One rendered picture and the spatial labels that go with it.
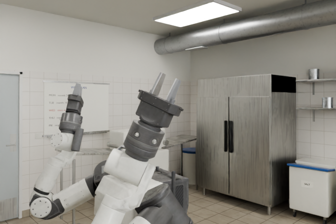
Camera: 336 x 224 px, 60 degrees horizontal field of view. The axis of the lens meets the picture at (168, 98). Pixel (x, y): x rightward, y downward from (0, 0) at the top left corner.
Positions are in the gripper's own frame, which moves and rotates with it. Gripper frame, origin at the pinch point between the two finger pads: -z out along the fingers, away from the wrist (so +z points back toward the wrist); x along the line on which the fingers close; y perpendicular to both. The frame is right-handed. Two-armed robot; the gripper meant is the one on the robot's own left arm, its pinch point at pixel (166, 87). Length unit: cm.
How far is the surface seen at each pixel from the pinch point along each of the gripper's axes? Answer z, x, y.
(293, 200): 78, -53, 399
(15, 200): 233, 270, 235
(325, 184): 37, -78, 381
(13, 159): 180, 293, 224
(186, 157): 116, 146, 488
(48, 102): 94, 304, 255
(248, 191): 98, 7, 398
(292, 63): -117, 30, 445
